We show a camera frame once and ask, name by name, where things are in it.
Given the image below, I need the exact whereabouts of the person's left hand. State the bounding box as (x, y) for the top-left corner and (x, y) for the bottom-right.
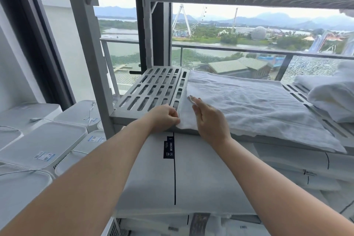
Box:
(146, 104), (181, 134)

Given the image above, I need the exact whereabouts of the person's right hand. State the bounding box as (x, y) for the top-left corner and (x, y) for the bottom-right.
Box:
(192, 96), (232, 148)

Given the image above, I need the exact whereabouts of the white towel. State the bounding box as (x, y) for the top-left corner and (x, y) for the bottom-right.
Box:
(176, 70), (347, 154)

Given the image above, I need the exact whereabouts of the person's right forearm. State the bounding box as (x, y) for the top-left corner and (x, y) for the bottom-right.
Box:
(211, 138), (354, 236)

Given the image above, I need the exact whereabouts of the person's left forearm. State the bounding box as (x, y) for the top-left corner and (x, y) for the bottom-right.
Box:
(0, 118), (159, 236)

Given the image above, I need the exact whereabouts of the grey slotted shelf board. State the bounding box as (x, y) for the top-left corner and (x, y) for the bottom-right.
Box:
(110, 66), (354, 157)

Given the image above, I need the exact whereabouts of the white pillow with black stripe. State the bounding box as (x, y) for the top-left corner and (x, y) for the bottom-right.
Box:
(114, 131), (259, 217)

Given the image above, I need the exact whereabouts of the glass balcony railing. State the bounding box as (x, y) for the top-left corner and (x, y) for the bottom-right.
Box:
(100, 37), (354, 85)

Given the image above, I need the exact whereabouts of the white ferris wheel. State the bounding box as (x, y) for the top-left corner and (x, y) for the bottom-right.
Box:
(172, 4), (208, 38)

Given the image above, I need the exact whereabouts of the grey dome building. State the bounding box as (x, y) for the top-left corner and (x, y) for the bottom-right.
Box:
(251, 26), (268, 41)

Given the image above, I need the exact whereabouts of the white pillow with black piping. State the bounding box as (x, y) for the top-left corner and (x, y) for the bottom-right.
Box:
(253, 143), (354, 192)

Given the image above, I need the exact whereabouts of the packaged white pillow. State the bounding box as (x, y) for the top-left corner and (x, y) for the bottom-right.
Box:
(119, 211), (262, 236)

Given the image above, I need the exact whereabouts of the grey plastic shelving rack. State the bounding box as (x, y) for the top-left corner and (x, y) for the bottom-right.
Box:
(61, 0), (354, 236)

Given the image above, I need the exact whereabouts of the group of white plastic appliances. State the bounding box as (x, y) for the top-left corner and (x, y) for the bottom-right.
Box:
(0, 100), (108, 229)

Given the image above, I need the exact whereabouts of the pile of folded white towels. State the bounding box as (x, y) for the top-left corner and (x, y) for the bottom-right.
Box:
(293, 60), (354, 123)

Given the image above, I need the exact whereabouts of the black door frame post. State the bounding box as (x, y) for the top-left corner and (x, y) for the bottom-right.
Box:
(129, 0), (173, 76)

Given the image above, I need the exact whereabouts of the black window frame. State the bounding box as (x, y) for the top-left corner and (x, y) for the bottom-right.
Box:
(8, 0), (76, 112)

